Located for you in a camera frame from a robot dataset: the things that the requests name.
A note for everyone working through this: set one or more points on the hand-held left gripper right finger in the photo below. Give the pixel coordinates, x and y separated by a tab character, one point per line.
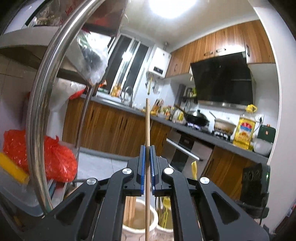
152	171

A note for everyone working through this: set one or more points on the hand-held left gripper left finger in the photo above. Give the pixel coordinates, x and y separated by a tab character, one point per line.
143	171

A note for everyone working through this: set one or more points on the white floral ceramic utensil holder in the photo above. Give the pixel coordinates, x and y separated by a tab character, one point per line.
138	222

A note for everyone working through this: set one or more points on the built-in oven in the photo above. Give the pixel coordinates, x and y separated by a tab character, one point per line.
187	148

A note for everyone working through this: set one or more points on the dark green kitchen appliance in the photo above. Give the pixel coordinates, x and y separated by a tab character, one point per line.
267	134

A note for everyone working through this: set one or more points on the yellow cooking oil bottle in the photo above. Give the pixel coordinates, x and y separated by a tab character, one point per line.
245	132

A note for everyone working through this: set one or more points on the wooden base cabinets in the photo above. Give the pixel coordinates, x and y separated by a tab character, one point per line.
111	127

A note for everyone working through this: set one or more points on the row of condiment bottles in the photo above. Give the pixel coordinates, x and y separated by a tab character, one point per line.
168	112

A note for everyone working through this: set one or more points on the white cooking pot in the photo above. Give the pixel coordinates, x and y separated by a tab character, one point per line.
224	126

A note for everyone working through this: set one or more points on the grey kitchen countertop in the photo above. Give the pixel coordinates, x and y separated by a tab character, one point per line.
208	136

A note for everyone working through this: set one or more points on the black wok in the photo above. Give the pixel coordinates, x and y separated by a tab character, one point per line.
196	117

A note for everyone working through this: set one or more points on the chrome kitchen faucet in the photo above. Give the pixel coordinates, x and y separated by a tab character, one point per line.
129	95

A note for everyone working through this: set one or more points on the red plastic bag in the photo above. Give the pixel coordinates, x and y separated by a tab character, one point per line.
55	160

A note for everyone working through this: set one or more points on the white water heater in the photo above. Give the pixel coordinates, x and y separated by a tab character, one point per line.
159	62

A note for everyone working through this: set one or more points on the black range hood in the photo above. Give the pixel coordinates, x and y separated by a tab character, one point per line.
222	78

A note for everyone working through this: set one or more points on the kitchen window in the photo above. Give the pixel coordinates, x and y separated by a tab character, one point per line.
129	62

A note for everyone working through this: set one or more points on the clear bag with dark contents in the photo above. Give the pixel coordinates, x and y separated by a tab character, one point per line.
92	58

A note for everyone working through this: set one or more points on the yellow packet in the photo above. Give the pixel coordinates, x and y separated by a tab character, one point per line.
13	168

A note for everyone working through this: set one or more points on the grey plastic container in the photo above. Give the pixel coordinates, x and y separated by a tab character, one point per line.
16	197

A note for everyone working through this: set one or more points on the ceiling light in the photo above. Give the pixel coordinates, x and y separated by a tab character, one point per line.
172	8

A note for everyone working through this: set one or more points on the wooden wall cabinets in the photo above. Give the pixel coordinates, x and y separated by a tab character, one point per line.
231	44

